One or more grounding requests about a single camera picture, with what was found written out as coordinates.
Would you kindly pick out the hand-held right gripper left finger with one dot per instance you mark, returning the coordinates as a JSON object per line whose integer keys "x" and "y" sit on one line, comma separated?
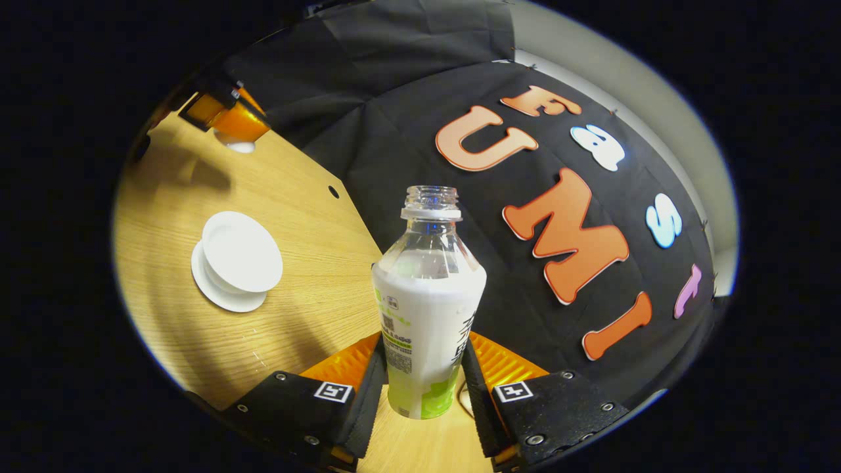
{"x": 364, "y": 414}

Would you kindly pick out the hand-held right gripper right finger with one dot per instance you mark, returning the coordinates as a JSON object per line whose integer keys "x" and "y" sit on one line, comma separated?
{"x": 483, "y": 420}

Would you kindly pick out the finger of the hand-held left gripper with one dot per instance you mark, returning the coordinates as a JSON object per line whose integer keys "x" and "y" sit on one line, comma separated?
{"x": 200, "y": 110}
{"x": 243, "y": 121}

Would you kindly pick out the clear water bottle green label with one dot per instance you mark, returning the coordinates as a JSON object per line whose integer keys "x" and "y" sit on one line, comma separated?
{"x": 427, "y": 315}

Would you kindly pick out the white teacup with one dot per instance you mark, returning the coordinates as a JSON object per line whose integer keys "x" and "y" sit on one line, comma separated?
{"x": 242, "y": 253}

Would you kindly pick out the white saucer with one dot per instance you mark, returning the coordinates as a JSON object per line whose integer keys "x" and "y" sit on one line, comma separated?
{"x": 227, "y": 301}

